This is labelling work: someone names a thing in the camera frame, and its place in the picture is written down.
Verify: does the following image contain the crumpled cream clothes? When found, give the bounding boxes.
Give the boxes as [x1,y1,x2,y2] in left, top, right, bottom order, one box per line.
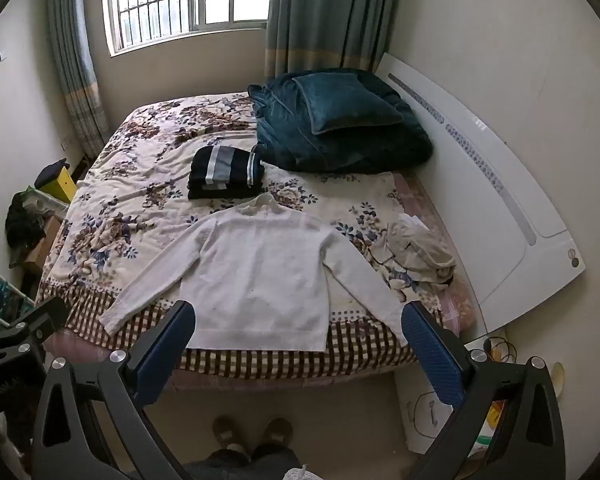
[370,212,458,286]

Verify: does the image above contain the white bed headboard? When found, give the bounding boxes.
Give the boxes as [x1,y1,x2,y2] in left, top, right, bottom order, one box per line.
[375,52,586,336]

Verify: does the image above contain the teal pillow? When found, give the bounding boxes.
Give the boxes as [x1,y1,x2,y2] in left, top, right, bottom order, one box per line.
[292,72,405,136]

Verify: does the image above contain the brown cardboard box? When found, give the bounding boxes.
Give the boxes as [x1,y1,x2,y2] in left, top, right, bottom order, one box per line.
[22,215,63,276]

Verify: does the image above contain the brown slipper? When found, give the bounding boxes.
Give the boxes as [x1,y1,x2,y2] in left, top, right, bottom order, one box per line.
[260,417,295,453]
[212,415,251,456]

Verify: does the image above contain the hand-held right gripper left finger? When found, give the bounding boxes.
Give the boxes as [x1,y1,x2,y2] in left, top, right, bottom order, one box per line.
[30,300,197,480]

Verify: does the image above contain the floral fleece blanket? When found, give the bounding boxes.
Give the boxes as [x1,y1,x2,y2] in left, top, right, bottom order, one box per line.
[35,92,476,381]

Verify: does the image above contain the yellow box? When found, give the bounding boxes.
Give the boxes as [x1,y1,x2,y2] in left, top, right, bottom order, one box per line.
[39,165,77,204]

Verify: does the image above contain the grey-green curtain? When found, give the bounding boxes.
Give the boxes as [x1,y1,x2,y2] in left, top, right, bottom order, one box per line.
[264,0,401,81]
[47,0,112,158]

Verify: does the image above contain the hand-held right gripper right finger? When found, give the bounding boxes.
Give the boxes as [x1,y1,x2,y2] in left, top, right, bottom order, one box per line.
[401,301,567,480]

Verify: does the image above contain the dark cloth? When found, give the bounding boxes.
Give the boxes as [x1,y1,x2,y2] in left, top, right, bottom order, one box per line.
[34,158,71,188]

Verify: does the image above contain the black bag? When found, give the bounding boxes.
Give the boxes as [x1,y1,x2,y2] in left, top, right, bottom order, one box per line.
[5,192,48,251]

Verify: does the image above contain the white knit sweater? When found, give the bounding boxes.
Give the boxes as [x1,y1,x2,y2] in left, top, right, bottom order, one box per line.
[99,194,416,353]

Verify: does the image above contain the black cable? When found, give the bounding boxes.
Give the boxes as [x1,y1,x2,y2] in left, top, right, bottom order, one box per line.
[482,335,516,363]

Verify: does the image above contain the dark teal garment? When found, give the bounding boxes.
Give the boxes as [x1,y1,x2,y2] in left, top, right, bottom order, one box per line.
[247,67,435,173]

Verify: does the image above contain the folded dark striped sweater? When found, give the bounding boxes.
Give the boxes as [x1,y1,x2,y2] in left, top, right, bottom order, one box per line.
[187,144,267,201]

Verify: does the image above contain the white wire rack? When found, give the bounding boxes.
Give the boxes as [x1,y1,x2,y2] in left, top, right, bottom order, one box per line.
[0,257,36,311]

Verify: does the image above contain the person's dark pants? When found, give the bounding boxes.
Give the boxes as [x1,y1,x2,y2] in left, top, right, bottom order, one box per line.
[180,447,306,480]

